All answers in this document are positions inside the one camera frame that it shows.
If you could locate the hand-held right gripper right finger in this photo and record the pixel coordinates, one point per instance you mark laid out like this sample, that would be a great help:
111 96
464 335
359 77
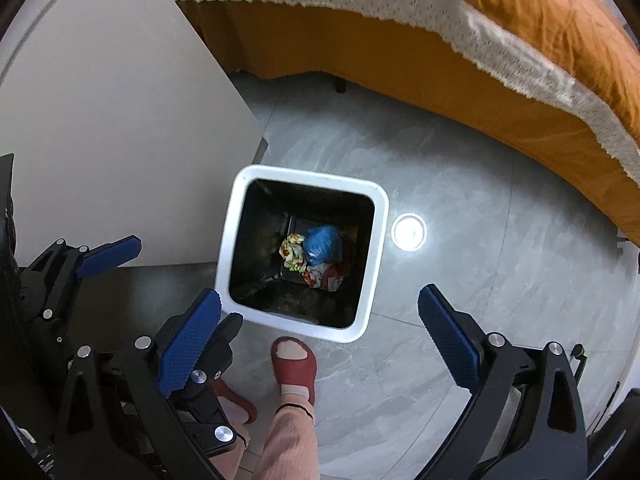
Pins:
447 340

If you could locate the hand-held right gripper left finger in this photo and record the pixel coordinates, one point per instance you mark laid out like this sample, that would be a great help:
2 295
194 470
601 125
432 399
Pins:
190 345

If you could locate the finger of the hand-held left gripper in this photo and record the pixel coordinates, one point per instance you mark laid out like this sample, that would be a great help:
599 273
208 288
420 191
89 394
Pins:
112 254
227 340

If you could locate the white square trash bin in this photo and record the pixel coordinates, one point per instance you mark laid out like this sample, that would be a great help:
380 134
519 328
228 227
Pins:
376 260

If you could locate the white sock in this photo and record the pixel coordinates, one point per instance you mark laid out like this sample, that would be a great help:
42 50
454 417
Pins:
291 350

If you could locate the red slipper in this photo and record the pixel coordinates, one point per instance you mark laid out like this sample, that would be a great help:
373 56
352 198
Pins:
245 406
306 370

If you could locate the colourful crumpled wrapper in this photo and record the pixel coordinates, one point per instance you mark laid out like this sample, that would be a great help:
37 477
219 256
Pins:
291 255

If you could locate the red and white wrapper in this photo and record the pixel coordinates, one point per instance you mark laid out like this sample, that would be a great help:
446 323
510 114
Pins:
320 275

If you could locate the white cabinet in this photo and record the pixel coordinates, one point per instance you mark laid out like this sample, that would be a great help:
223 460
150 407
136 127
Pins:
100 135

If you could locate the pink pants leg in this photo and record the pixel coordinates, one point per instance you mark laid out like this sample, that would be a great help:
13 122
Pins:
290 445

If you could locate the crumpled blue plastic bag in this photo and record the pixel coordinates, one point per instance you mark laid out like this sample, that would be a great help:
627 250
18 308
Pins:
322 245

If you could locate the black bed leg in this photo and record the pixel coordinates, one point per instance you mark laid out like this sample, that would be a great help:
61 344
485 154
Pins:
340 85

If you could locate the white lace bed blanket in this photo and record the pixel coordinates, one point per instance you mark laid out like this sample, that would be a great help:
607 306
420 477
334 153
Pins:
480 30

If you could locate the orange bed cover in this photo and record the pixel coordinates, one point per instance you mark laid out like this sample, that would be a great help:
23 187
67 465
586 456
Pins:
525 15

